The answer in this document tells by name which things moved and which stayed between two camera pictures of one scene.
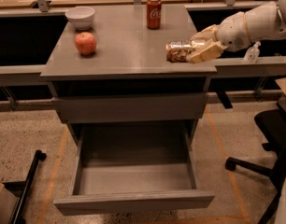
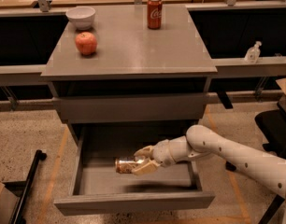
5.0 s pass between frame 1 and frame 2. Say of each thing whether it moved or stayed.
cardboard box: stayed
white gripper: moved
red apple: stayed
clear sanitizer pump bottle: stayed
